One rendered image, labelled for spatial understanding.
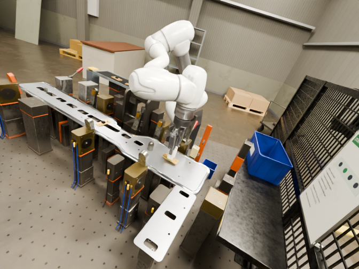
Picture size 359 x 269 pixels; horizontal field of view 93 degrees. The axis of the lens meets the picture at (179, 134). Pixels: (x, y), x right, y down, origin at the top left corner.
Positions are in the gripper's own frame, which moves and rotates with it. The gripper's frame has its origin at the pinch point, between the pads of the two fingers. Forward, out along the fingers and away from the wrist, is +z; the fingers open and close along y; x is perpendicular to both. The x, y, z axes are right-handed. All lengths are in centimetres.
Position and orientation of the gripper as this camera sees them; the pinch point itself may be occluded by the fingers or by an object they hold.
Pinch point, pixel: (172, 152)
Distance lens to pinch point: 85.1
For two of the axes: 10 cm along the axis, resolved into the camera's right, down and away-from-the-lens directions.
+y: -4.4, 3.4, -8.3
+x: 8.6, 4.2, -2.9
